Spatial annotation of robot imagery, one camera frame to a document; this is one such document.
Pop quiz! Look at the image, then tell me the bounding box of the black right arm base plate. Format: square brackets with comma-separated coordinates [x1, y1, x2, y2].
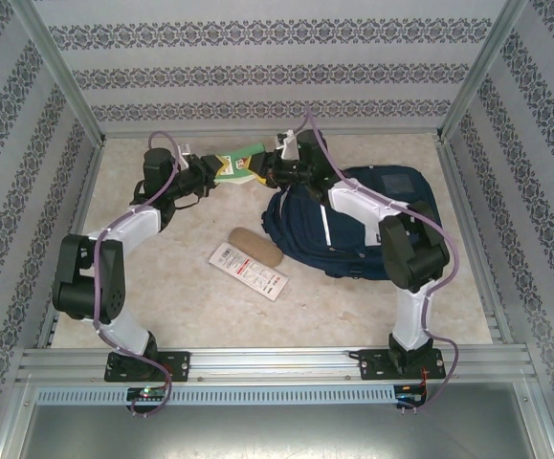
[360, 348, 443, 382]

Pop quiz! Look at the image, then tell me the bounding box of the aluminium mounting rail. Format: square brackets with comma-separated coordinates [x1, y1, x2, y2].
[17, 347, 532, 383]

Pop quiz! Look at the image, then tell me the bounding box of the right aluminium corner post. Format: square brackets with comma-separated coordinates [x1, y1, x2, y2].
[436, 0, 529, 144]

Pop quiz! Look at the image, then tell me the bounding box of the right aluminium side rail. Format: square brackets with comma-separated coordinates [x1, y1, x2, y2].
[436, 141, 515, 345]

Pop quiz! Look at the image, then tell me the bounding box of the aluminium corner post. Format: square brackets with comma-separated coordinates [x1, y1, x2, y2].
[11, 0, 108, 147]
[436, 0, 529, 144]

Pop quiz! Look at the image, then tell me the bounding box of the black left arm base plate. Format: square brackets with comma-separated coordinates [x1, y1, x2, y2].
[105, 351, 191, 383]

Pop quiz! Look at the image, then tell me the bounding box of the left aluminium corner post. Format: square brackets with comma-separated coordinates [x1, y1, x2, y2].
[11, 0, 108, 147]

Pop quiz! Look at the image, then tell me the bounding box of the green booklet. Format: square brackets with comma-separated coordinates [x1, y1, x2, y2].
[213, 142, 271, 186]

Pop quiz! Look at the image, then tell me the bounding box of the slotted grey cable duct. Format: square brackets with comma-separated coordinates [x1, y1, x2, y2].
[34, 385, 397, 406]

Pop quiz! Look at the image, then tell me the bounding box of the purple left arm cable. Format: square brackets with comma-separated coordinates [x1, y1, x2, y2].
[92, 130, 183, 421]

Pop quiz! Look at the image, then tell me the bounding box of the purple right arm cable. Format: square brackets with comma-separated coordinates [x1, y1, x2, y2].
[299, 107, 460, 416]

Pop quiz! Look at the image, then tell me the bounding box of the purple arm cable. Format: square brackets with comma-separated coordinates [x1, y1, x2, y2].
[299, 107, 460, 416]
[92, 130, 183, 421]

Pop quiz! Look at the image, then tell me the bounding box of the navy blue student backpack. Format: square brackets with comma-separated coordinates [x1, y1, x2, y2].
[264, 164, 443, 281]

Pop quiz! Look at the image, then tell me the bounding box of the grey sheet metal shelf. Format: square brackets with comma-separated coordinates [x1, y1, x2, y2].
[15, 405, 554, 459]

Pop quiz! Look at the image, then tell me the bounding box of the black left camera cable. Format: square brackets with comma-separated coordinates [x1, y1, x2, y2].
[173, 193, 202, 212]

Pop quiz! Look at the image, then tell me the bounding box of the white packet with red print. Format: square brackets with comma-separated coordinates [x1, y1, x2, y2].
[208, 241, 291, 303]

